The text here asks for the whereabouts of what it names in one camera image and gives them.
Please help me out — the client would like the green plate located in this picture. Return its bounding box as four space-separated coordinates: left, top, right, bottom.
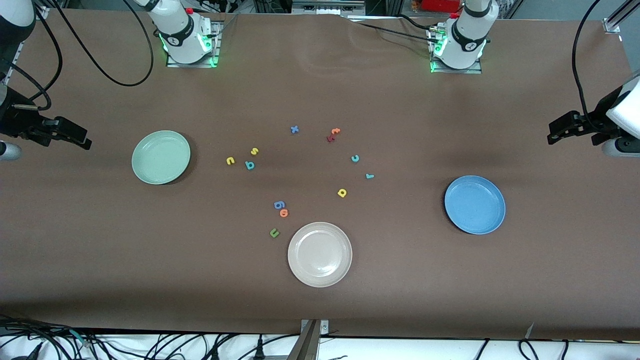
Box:
131 130 191 185

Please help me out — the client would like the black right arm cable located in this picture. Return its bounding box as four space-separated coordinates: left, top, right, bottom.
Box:
0 0 154 111

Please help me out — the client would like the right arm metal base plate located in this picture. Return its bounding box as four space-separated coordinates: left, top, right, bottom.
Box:
166 20 223 68

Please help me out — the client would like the grey equipment rack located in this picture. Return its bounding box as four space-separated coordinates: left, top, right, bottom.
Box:
290 0 368 16

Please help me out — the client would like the brown table cover sheet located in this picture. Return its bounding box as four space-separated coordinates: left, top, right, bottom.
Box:
0 9 640 341

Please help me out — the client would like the blue plate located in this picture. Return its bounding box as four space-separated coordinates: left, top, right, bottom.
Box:
444 175 506 235

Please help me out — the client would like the beige plate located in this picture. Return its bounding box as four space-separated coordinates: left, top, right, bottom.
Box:
287 222 353 288

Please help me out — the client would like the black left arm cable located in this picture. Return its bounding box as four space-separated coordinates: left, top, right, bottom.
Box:
571 0 602 133

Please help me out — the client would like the black base power cable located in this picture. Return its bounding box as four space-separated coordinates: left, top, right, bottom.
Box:
345 14 443 43

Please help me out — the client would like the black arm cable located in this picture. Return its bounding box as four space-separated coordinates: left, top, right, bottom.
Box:
571 0 602 133
0 0 154 111

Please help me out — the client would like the green tipped cable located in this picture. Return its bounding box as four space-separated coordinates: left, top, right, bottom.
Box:
67 329 96 348

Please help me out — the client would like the metal table edge bracket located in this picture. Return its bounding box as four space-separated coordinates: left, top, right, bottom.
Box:
287 319 331 360

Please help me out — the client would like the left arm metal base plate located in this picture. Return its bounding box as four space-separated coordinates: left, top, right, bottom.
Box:
429 27 483 75

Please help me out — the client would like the red box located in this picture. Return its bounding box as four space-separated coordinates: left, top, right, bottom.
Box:
421 0 462 13

